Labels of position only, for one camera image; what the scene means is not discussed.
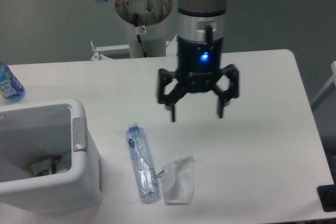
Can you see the white push-lid trash can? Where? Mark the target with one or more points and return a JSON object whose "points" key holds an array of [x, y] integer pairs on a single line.
{"points": [[32, 132]]}

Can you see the blue labelled water bottle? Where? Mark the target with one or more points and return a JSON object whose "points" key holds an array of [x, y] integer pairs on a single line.
{"points": [[11, 88]]}

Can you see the white frame at right edge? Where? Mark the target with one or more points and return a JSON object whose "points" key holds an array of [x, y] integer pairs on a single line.
{"points": [[324, 91]]}

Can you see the black clamp at table edge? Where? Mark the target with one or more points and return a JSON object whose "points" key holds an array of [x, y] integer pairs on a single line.
{"points": [[327, 197]]}

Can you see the crumpled clear plastic bag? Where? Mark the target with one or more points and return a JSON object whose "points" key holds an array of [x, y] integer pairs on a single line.
{"points": [[177, 178]]}

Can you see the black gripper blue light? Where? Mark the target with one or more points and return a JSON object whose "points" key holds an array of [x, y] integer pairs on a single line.
{"points": [[199, 66]]}

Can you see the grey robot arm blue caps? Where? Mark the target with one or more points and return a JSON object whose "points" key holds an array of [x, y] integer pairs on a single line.
{"points": [[198, 20]]}

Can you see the clear empty plastic bottle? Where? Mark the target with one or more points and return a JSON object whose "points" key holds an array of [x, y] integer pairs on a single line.
{"points": [[142, 163]]}

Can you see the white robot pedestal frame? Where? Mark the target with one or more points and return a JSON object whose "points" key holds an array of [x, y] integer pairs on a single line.
{"points": [[143, 42]]}

